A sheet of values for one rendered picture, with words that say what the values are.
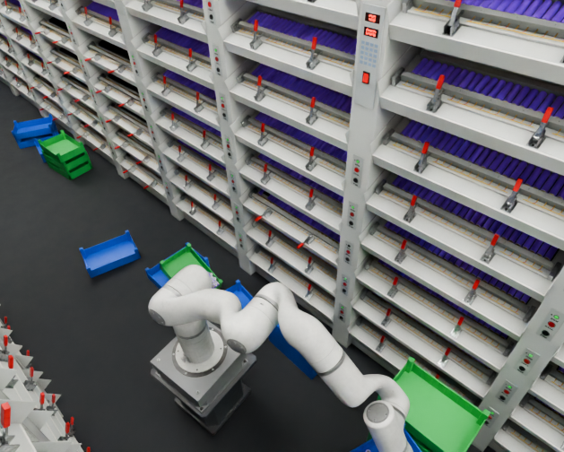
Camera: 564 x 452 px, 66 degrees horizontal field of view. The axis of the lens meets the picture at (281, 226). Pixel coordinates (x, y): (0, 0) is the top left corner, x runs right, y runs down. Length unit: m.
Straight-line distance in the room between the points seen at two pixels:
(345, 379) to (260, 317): 0.27
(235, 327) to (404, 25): 0.88
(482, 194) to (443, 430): 0.81
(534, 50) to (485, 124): 0.20
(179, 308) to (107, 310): 1.21
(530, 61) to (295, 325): 0.79
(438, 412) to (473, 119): 0.99
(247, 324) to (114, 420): 1.18
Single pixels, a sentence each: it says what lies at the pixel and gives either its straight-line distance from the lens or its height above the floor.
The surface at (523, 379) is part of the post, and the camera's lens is 1.68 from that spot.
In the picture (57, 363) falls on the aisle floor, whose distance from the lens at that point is 2.49.
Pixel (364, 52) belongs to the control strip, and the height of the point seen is 1.44.
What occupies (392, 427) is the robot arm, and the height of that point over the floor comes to 0.76.
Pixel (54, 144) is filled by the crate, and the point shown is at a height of 0.16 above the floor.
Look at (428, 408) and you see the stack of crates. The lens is 1.71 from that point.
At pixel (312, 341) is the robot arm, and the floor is 0.98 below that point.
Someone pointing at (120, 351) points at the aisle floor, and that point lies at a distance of 2.40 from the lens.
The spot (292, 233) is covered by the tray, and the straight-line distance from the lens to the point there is 1.98.
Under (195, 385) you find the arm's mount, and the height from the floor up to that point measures 0.38.
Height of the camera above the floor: 1.90
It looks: 42 degrees down
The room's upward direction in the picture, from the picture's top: 2 degrees counter-clockwise
